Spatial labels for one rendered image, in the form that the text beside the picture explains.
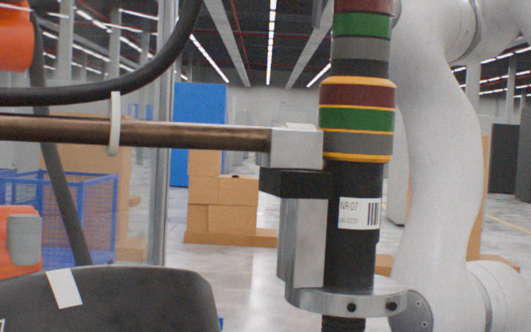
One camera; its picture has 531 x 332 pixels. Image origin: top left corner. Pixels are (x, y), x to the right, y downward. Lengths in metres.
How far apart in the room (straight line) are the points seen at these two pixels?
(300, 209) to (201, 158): 9.17
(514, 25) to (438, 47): 0.10
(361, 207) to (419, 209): 0.59
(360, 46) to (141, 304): 0.25
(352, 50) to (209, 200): 9.20
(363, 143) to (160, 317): 0.21
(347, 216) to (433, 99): 0.59
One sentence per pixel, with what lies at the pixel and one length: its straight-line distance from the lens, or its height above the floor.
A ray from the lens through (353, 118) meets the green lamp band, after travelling 0.40.
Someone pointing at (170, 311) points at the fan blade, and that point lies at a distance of 0.54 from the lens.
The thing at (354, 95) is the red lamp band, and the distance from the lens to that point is 0.40.
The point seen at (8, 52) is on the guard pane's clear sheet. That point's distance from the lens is 1.34.
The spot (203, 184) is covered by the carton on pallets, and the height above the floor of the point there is 0.76.
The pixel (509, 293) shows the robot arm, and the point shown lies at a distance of 1.03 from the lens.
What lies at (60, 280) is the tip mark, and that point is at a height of 1.42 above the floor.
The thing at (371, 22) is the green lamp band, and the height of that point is 1.60.
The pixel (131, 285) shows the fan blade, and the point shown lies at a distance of 0.55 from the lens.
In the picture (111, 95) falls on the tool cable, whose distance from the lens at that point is 0.38.
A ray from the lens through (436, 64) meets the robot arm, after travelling 0.97.
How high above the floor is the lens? 1.54
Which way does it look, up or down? 3 degrees down
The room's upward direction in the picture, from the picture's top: 3 degrees clockwise
